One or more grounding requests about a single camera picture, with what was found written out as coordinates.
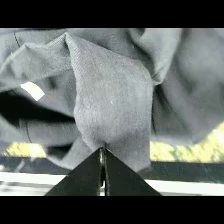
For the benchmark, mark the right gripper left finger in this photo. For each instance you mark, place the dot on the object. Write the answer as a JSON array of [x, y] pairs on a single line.
[[83, 181]]

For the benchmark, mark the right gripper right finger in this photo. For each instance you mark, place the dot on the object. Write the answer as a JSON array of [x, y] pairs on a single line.
[[126, 181]]

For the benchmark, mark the black garment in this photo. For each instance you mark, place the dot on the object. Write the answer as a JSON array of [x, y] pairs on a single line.
[[113, 93]]

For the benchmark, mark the silver frame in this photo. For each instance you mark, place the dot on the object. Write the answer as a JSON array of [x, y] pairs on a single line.
[[190, 189]]

